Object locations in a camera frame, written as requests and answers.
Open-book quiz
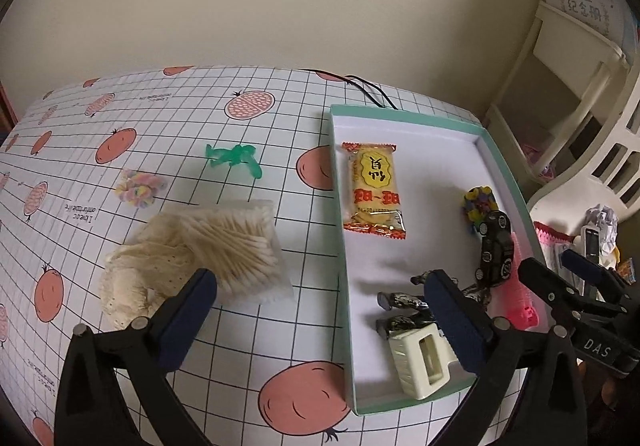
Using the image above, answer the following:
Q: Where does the white wooden shelf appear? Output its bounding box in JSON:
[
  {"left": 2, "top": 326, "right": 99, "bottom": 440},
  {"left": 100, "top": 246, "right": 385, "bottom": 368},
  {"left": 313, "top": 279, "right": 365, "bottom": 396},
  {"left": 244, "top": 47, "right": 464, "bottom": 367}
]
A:
[{"left": 485, "top": 0, "right": 639, "bottom": 232}]

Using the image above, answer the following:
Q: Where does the teal shallow box tray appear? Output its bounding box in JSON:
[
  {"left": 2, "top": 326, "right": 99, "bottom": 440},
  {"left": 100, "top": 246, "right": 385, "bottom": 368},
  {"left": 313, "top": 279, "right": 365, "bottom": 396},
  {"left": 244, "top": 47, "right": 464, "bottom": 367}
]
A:
[{"left": 330, "top": 104, "right": 544, "bottom": 416}]

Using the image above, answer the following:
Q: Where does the colourful block toy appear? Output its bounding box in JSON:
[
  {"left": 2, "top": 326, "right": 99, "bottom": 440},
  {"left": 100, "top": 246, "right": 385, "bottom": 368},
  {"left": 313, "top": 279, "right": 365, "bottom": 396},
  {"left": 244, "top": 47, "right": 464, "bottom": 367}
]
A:
[{"left": 462, "top": 186, "right": 498, "bottom": 229}]

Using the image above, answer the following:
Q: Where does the cotton swab bag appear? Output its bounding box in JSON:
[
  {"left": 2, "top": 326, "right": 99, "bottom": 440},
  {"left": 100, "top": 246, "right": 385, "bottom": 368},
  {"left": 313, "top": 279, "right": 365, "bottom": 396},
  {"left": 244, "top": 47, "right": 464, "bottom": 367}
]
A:
[{"left": 166, "top": 200, "right": 293, "bottom": 304}]

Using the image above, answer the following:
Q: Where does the pink plastic comb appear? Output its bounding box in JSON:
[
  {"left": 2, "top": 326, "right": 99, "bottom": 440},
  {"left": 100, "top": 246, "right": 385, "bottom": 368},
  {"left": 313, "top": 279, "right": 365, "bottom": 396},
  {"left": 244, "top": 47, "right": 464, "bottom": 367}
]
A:
[{"left": 495, "top": 232, "right": 539, "bottom": 330}]

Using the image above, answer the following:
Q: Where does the yellow rice cracker packet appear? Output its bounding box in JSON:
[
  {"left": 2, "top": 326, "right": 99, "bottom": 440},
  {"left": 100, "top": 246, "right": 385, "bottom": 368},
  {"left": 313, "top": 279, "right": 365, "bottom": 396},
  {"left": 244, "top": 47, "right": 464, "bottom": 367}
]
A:
[{"left": 342, "top": 141, "right": 406, "bottom": 240}]

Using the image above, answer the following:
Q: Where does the cream lace cloth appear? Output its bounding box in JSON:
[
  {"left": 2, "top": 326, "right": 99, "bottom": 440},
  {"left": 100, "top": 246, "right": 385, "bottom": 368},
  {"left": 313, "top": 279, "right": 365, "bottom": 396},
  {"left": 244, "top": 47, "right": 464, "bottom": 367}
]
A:
[{"left": 99, "top": 213, "right": 196, "bottom": 330}]

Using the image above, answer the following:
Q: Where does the dark metallic figure keychain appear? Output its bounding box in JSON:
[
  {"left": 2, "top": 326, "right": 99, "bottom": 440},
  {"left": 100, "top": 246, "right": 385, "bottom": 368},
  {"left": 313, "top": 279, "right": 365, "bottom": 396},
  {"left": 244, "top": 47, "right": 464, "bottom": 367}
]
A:
[{"left": 375, "top": 269, "right": 491, "bottom": 340}]

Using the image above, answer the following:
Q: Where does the pastel rainbow scrunchie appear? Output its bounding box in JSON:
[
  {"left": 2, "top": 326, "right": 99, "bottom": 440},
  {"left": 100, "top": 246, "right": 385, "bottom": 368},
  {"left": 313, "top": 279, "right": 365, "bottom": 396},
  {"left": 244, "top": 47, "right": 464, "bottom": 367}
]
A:
[{"left": 114, "top": 169, "right": 166, "bottom": 209}]

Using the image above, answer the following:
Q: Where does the black toy car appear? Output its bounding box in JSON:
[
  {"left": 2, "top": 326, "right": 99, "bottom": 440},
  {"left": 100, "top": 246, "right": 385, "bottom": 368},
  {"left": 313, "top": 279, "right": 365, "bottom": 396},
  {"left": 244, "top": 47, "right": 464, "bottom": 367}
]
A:
[{"left": 475, "top": 210, "right": 514, "bottom": 289}]

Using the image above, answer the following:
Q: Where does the black cable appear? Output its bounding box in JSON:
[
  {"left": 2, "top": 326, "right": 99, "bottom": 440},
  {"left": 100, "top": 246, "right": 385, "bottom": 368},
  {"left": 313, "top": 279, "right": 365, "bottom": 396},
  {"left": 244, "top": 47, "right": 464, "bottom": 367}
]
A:
[{"left": 299, "top": 67, "right": 402, "bottom": 111}]

